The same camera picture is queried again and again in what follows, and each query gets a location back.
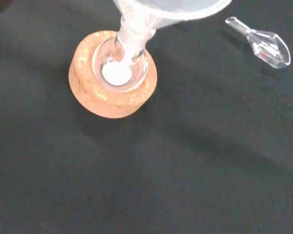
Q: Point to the glass round-bottom flask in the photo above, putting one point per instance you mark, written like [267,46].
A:
[136,73]

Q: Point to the glass weighing funnel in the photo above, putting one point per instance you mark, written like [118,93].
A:
[271,46]

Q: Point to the black cloth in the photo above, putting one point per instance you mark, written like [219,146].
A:
[161,170]

